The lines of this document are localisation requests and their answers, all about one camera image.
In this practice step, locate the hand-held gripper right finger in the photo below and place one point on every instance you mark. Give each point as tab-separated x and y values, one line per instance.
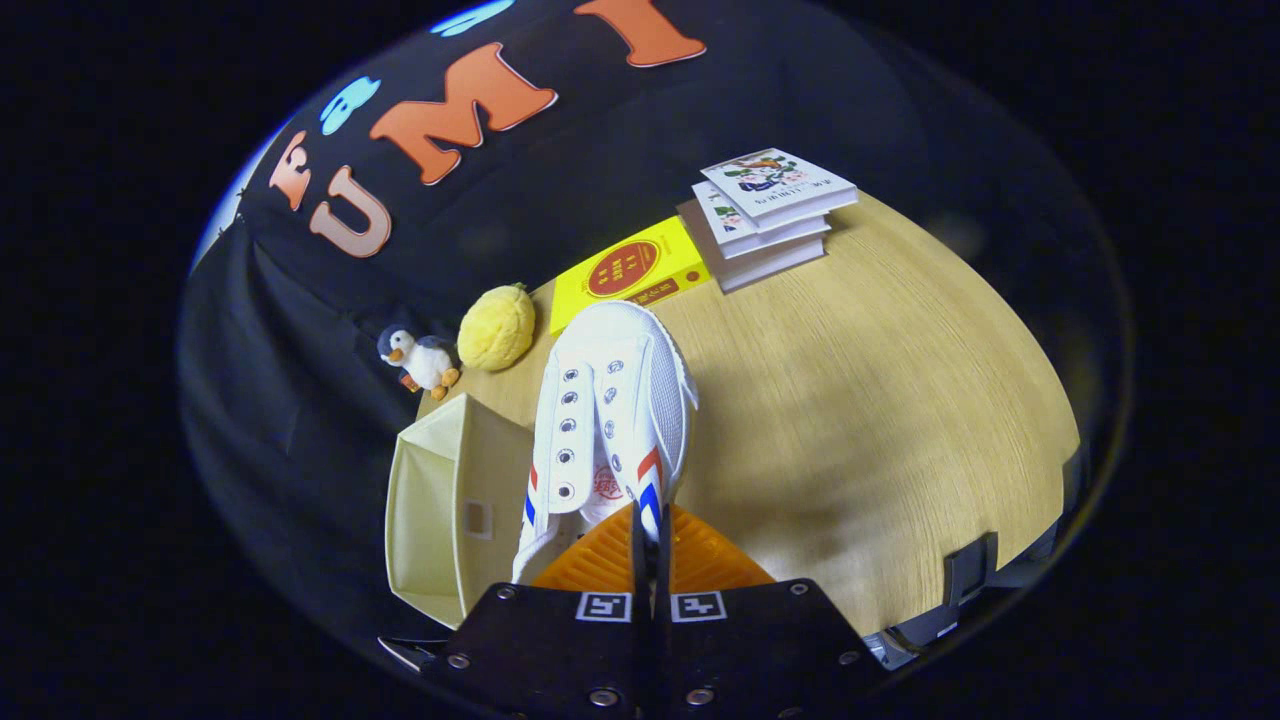
750	650

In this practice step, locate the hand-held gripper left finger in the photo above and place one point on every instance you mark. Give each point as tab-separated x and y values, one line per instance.
560	650

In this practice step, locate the cream fabric storage box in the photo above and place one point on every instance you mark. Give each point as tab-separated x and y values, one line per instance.
430	500

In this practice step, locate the white canvas shoe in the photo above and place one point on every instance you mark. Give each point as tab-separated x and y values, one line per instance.
630	370

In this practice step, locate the black office chair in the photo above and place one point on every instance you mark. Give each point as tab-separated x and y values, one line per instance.
970	570

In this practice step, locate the penguin plush toy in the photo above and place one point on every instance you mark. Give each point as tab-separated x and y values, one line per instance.
430	362

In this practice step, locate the yellow round plush toy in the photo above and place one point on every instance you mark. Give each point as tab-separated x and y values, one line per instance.
497	328

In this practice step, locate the black backdrop cloth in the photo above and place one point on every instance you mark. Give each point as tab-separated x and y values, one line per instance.
280	400

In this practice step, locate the yellow book with red circle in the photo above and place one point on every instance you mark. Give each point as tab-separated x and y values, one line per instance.
625	268

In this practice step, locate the white illustrated book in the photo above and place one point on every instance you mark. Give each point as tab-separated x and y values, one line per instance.
765	235
785	182

